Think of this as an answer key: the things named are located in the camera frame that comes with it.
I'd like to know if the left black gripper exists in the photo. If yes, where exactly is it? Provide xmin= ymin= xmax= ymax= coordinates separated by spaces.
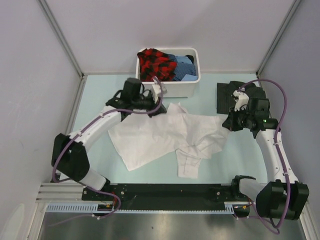
xmin=132 ymin=92 xmax=168 ymax=119

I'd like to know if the white long sleeve shirt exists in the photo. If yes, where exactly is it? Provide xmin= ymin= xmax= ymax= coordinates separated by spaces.
xmin=108 ymin=103 xmax=230 ymax=179

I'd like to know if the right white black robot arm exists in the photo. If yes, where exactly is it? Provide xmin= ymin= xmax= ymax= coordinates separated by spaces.
xmin=222 ymin=95 xmax=310 ymax=220

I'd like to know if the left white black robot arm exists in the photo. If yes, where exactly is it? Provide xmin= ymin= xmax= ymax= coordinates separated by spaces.
xmin=51 ymin=77 xmax=167 ymax=200

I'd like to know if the folded black striped shirt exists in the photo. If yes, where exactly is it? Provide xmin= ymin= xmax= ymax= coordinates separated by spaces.
xmin=216 ymin=81 xmax=266 ymax=115

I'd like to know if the red black plaid shirt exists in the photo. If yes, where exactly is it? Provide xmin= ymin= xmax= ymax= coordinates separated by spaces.
xmin=137 ymin=48 xmax=178 ymax=82

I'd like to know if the blue patterned shirt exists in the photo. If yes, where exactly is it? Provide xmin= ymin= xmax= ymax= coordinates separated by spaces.
xmin=168 ymin=54 xmax=198 ymax=82

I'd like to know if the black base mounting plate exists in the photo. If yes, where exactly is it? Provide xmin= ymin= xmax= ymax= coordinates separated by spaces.
xmin=81 ymin=182 xmax=261 ymax=211

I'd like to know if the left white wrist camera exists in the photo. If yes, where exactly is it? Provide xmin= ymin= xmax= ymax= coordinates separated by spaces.
xmin=151 ymin=76 xmax=168 ymax=102

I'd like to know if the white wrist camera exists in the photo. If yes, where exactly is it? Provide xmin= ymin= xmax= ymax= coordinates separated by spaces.
xmin=151 ymin=76 xmax=168 ymax=102
xmin=232 ymin=90 xmax=249 ymax=112

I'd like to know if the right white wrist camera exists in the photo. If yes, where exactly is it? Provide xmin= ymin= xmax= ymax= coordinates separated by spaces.
xmin=232 ymin=90 xmax=249 ymax=112

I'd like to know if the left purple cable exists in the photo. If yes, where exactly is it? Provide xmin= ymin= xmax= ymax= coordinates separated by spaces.
xmin=48 ymin=84 xmax=166 ymax=227

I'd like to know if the aluminium front rail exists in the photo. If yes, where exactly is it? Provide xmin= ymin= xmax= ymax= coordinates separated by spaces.
xmin=35 ymin=182 xmax=86 ymax=204

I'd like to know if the right aluminium corner post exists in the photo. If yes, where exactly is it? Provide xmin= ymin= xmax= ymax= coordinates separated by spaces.
xmin=255 ymin=0 xmax=303 ymax=78

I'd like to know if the aluminium corner post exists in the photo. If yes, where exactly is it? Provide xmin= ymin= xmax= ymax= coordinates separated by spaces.
xmin=255 ymin=0 xmax=303 ymax=78
xmin=37 ymin=0 xmax=84 ymax=77

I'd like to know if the white slotted cable duct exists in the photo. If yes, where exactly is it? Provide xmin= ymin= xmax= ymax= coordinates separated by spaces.
xmin=46 ymin=203 xmax=235 ymax=215

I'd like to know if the left aluminium corner post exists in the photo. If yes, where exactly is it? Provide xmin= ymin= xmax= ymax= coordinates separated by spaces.
xmin=37 ymin=0 xmax=84 ymax=77

